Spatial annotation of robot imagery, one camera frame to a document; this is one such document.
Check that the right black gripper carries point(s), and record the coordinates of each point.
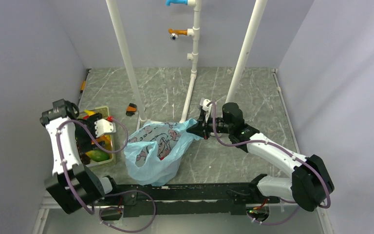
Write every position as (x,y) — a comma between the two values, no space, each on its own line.
(201,128)

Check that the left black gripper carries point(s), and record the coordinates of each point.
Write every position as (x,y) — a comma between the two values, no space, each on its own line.
(85,145)

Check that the light blue plastic bag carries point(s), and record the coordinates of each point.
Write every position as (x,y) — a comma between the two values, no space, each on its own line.
(144,146)

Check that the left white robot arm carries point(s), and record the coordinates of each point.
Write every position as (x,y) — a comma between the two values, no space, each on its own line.
(72,184)

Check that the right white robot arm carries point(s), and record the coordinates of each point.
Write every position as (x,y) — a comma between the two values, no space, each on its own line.
(308,183)

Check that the green orange fake mango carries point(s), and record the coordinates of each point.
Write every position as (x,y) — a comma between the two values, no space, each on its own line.
(98,155)

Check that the orange red fake mango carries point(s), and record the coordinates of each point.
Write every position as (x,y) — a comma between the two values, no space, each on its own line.
(106,139)

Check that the yellow fake banana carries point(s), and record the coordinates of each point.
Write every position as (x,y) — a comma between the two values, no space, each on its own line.
(89,113)

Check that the pale green fruit basket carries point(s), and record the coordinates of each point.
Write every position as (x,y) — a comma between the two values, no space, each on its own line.
(85,144)

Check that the small orange black object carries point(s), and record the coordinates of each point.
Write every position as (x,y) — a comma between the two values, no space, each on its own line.
(131,109)

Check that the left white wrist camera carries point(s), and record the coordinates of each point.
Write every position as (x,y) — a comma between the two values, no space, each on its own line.
(104,127)

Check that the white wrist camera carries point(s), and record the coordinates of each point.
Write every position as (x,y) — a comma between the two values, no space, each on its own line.
(104,127)
(206,104)

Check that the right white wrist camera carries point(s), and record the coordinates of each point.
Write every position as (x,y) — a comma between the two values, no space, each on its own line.
(206,104)

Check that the orange handled tool at wall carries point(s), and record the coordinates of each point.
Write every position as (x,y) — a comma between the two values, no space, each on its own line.
(82,87)

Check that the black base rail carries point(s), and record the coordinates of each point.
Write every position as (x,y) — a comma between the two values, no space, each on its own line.
(183,199)

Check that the white PVC pipe frame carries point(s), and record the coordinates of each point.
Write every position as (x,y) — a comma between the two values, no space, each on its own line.
(194,33)

